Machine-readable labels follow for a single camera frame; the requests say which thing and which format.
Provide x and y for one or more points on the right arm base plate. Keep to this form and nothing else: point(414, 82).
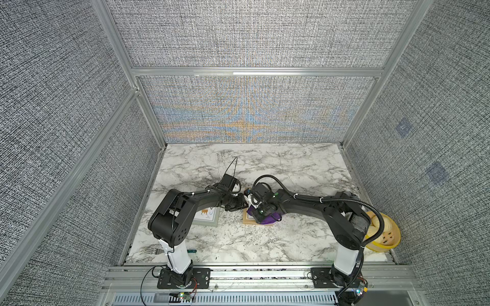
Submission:
point(322, 279)

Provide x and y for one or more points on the aluminium front rail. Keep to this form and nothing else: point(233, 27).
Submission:
point(277, 277)

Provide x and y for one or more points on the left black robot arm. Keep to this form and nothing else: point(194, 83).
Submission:
point(171, 222)

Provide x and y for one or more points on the green handled fork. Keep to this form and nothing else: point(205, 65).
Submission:
point(156, 251)

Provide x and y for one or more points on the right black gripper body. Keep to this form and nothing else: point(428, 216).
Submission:
point(259, 212)

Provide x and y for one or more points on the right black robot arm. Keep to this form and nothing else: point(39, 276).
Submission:
point(343, 212)

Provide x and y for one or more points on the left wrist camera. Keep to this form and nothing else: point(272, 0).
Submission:
point(227, 183)

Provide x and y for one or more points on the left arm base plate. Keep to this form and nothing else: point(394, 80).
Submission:
point(191, 279)

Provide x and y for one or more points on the light wooden picture frame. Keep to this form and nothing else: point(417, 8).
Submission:
point(248, 220)

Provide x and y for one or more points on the purple cloth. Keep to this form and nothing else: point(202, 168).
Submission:
point(260, 216)

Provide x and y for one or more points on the grey green picture frame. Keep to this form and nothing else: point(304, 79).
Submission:
point(207, 217)

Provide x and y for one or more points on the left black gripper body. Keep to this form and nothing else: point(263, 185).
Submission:
point(235, 204)

